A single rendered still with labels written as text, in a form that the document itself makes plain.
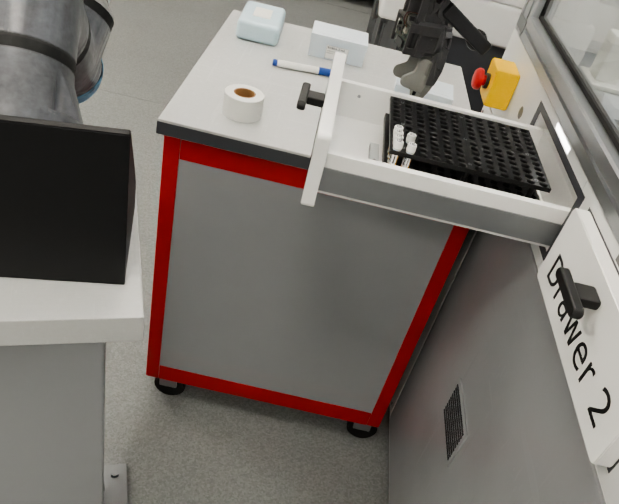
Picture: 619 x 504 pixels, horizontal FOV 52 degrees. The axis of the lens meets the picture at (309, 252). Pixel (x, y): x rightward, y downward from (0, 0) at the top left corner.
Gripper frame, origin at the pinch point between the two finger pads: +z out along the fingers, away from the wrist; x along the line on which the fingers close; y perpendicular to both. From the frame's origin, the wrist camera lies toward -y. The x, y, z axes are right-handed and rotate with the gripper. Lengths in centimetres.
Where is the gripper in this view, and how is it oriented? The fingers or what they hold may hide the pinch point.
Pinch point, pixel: (418, 96)
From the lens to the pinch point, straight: 121.1
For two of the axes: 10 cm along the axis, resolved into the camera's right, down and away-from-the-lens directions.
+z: -2.1, 7.7, 6.1
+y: -9.6, -0.4, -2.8
